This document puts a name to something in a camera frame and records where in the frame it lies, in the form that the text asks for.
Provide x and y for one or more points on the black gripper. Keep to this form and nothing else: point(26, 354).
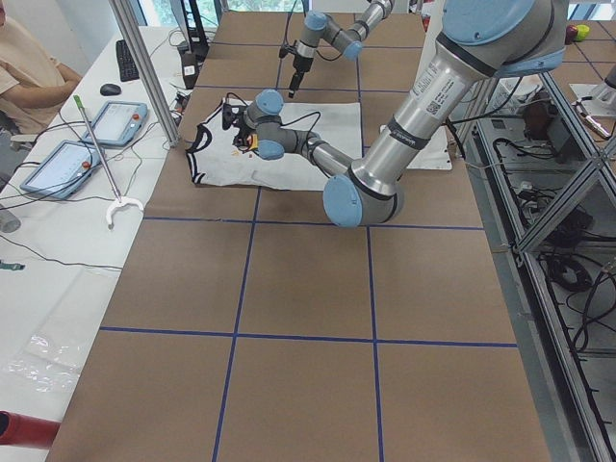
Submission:
point(299, 65)
point(242, 134)

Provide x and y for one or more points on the grey t-shirt with cartoon print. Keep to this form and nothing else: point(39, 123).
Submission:
point(297, 146)

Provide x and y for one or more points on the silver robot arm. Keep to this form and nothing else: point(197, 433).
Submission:
point(319, 26)
point(478, 40)

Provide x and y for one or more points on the far blue teach pendant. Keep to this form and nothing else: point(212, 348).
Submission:
point(118, 122)

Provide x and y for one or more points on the blue teach pendant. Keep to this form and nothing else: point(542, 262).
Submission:
point(63, 171)
point(118, 122)

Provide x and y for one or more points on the black keyboard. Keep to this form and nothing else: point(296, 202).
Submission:
point(127, 67)

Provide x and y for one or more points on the white reacher grabber stick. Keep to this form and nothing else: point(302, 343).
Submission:
point(120, 200)

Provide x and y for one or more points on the black computer mouse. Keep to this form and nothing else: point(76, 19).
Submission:
point(110, 90)

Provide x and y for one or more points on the near blue teach pendant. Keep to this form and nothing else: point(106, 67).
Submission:
point(63, 171)

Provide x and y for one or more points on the seated person beige shirt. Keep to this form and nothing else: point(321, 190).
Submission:
point(34, 85)

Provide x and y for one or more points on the clear plastic bag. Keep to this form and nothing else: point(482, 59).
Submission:
point(47, 365)

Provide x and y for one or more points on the red cylinder object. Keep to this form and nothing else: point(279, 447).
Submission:
point(27, 431)

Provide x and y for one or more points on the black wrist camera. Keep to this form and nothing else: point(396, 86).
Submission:
point(232, 116)
point(286, 49)

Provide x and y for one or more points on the white camera stand column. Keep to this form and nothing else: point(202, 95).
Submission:
point(435, 155)

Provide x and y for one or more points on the aluminium frame post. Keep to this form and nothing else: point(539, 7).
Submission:
point(130, 30)

